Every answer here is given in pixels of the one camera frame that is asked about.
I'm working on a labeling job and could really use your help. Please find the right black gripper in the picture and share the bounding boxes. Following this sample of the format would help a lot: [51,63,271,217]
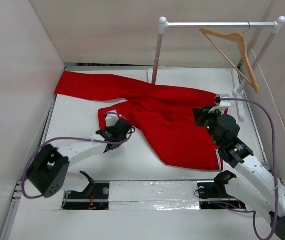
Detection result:
[193,104,223,147]

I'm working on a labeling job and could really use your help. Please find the red trousers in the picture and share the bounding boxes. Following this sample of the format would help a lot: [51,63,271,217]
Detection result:
[55,72,224,171]

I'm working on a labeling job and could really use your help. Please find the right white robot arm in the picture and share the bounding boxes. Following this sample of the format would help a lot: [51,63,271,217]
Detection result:
[193,105,285,240]

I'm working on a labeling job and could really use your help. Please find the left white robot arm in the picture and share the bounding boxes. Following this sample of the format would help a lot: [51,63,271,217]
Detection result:
[21,118,136,200]

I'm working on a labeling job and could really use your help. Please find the wooden clothes hanger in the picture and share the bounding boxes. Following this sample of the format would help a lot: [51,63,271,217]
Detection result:
[199,28,260,94]

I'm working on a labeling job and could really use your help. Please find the silver tape strip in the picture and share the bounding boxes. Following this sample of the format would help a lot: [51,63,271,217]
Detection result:
[108,180,200,211]

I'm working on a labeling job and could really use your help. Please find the white clothes rack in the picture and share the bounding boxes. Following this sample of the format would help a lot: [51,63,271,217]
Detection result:
[147,15,285,122]

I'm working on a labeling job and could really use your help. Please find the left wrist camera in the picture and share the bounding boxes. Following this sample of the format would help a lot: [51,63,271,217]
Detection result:
[105,112,123,127]

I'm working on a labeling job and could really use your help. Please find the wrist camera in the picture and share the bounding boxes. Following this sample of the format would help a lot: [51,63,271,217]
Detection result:
[211,94,231,113]
[105,112,123,127]

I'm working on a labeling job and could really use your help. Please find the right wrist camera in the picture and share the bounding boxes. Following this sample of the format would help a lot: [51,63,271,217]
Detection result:
[211,94,231,113]

